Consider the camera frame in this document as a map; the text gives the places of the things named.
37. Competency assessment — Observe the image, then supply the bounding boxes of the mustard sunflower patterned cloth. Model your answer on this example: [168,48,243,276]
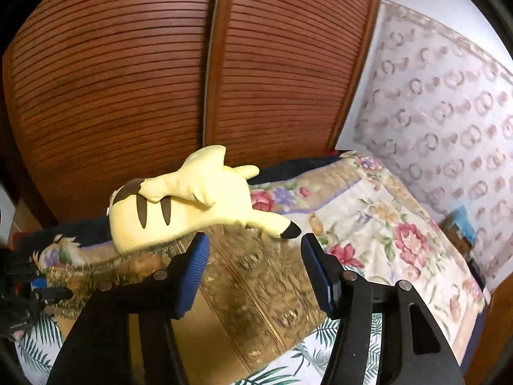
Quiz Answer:
[44,226,325,384]

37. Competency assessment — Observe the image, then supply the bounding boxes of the white palm leaf bedsheet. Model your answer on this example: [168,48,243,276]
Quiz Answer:
[15,314,382,385]

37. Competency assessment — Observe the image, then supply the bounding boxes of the floral pink quilt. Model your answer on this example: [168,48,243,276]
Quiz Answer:
[33,151,492,366]

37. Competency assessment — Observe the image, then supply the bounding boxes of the blue item on box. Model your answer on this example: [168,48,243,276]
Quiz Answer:
[442,205,476,246]

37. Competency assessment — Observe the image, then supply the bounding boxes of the yellow plush toy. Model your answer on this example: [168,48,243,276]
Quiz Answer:
[109,145,301,255]

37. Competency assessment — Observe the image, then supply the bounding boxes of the sheer circle patterned curtain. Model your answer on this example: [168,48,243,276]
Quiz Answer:
[355,1,512,289]

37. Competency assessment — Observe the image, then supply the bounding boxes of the brown louvered wardrobe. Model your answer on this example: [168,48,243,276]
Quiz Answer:
[1,0,380,227]

